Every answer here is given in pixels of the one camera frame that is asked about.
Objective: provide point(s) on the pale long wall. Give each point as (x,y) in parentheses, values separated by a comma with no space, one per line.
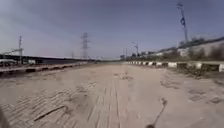
(203,48)

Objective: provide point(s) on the street lamp pole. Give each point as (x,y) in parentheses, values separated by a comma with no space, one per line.
(136,49)

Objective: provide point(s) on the pole with crossarm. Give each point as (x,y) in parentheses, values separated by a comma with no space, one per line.
(20,50)

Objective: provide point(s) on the elevated road bridge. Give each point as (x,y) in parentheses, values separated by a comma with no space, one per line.
(50,60)

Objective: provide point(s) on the black and white kerb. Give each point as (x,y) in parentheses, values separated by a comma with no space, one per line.
(30,70)
(186,64)

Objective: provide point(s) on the lattice power pylon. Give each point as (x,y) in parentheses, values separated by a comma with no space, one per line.
(85,45)

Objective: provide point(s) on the tall pole with box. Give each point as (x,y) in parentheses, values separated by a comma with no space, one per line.
(183,25)

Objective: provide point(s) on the grey brick path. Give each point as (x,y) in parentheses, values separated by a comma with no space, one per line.
(110,96)

